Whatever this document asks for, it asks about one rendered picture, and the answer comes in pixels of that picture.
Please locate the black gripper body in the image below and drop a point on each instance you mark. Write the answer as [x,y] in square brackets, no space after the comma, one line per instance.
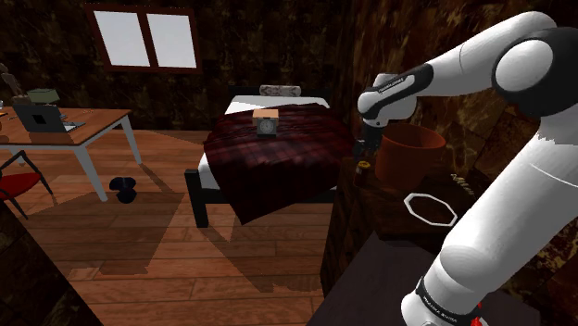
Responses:
[372,137]

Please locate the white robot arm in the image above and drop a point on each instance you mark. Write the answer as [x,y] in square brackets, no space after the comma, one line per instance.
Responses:
[492,212]

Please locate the terracotta flower pot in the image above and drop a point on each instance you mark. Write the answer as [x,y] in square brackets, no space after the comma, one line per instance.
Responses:
[404,158]

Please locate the small dark red jar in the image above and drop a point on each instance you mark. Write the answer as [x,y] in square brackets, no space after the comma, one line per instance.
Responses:
[361,176]

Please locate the dark wooden dresser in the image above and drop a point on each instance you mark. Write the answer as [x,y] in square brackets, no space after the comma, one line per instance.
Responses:
[347,225]

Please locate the small tan ridged object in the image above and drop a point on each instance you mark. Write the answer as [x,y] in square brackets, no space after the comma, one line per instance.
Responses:
[462,184]

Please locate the bed with dark red blanket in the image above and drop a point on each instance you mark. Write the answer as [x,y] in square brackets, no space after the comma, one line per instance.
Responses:
[271,158]

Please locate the dark robot stand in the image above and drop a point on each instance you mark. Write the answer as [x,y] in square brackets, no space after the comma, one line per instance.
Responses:
[361,289]

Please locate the red-framed window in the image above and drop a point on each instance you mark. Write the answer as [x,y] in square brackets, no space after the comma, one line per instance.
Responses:
[149,38]

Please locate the dark blue rounded object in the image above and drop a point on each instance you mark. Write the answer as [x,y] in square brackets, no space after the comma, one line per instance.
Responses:
[123,188]

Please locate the wooden desk with white legs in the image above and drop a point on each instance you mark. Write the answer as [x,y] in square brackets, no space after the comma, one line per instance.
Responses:
[97,122]

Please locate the red chair with black legs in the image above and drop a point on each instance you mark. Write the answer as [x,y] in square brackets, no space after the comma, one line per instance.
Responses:
[18,183]

